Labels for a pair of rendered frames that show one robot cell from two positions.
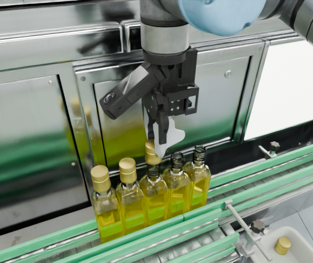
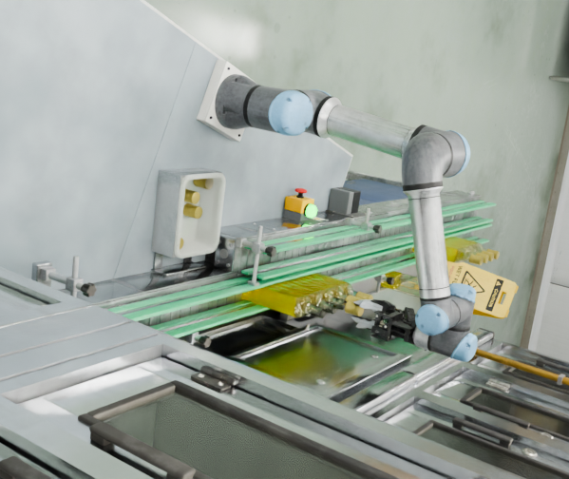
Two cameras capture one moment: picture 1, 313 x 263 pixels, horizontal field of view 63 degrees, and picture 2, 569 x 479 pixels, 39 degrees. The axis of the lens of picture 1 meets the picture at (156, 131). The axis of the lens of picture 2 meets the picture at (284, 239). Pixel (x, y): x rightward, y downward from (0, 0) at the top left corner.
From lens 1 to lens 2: 222 cm
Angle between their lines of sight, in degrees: 76
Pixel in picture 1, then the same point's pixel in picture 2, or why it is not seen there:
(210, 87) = (321, 373)
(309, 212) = (102, 275)
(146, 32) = not seen: hidden behind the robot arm
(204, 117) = (293, 361)
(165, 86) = (400, 320)
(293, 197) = (168, 285)
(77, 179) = not seen: hidden behind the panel
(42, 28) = (440, 370)
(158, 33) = not seen: hidden behind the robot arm
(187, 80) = (395, 322)
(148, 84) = (410, 316)
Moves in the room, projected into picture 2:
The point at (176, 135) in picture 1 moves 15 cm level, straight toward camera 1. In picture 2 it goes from (367, 305) to (386, 256)
